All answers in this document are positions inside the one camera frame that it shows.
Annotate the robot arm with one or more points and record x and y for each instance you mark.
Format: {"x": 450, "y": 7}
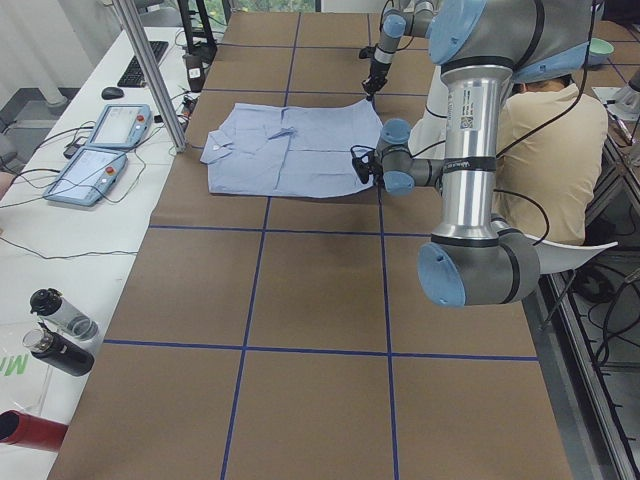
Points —
{"x": 398, "y": 19}
{"x": 480, "y": 48}

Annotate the aluminium frame post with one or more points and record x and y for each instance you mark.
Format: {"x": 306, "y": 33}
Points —
{"x": 130, "y": 21}

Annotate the black water bottle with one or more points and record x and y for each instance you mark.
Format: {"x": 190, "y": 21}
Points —
{"x": 56, "y": 351}

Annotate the upper teach pendant tablet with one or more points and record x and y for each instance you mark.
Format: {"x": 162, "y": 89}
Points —
{"x": 120, "y": 126}

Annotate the teach pendant tablet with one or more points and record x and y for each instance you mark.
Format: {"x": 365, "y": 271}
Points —
{"x": 87, "y": 178}
{"x": 120, "y": 126}

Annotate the lower teach pendant tablet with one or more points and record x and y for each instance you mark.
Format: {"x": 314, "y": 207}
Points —
{"x": 87, "y": 178}

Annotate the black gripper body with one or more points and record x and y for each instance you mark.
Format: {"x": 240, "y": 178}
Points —
{"x": 377, "y": 72}

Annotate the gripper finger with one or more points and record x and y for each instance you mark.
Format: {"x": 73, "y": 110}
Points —
{"x": 372, "y": 85}

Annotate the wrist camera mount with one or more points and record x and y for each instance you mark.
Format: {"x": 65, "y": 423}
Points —
{"x": 366, "y": 164}
{"x": 367, "y": 52}

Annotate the red bottle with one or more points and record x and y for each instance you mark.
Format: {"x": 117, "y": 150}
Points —
{"x": 28, "y": 431}

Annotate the black smartphone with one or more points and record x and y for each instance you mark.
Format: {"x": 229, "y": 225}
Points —
{"x": 71, "y": 149}

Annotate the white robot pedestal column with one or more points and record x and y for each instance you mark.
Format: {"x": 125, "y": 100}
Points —
{"x": 427, "y": 137}

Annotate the black computer mouse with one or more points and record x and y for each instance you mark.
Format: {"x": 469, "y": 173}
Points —
{"x": 112, "y": 93}

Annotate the person in beige shirt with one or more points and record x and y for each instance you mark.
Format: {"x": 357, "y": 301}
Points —
{"x": 552, "y": 139}

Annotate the light blue striped shirt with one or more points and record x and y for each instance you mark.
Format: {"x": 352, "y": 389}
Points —
{"x": 290, "y": 151}

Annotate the clear bottle black lid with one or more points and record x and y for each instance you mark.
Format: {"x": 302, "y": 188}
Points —
{"x": 50, "y": 305}

